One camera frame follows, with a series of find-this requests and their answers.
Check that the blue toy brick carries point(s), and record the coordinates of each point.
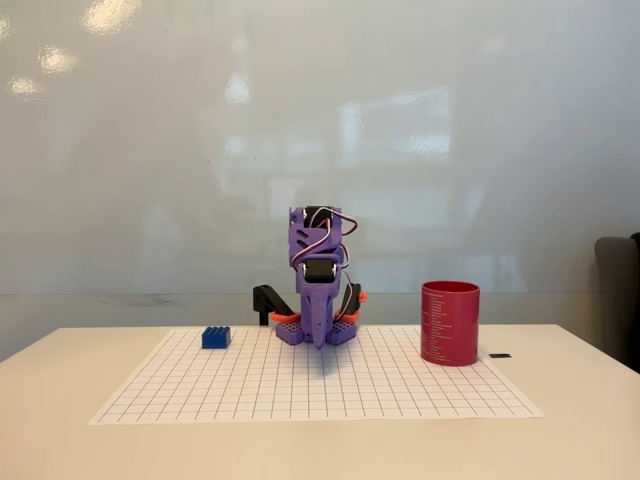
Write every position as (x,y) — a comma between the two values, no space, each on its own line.
(216,340)

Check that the purple robot arm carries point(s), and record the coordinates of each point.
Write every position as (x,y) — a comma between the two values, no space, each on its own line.
(312,235)

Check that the red cup with white print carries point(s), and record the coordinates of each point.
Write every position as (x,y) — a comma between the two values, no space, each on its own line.
(450,325)

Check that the white grid paper sheet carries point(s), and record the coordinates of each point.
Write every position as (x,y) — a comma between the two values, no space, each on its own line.
(310,385)

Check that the small flat black piece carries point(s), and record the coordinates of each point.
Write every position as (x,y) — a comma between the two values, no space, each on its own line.
(500,355)

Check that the dark grey chair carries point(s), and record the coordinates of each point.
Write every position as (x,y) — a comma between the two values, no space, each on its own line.
(617,300)

